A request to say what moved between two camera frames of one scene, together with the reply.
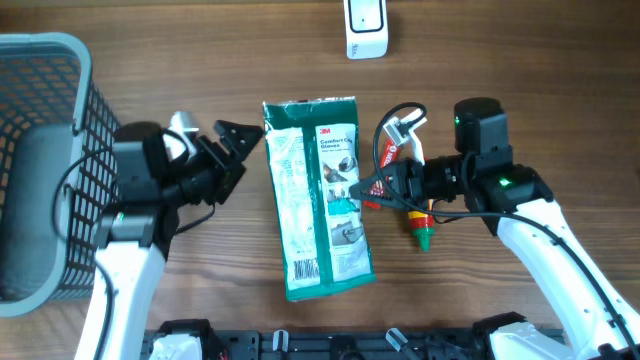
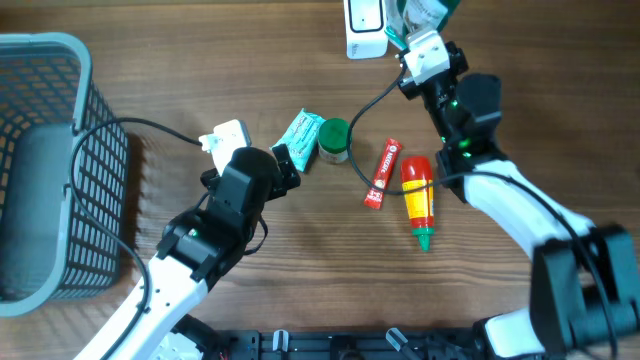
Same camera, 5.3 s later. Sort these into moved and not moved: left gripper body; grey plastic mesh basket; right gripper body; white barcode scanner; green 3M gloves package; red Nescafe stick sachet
Moved: left gripper body; green 3M gloves package; right gripper body
Not moved: grey plastic mesh basket; white barcode scanner; red Nescafe stick sachet
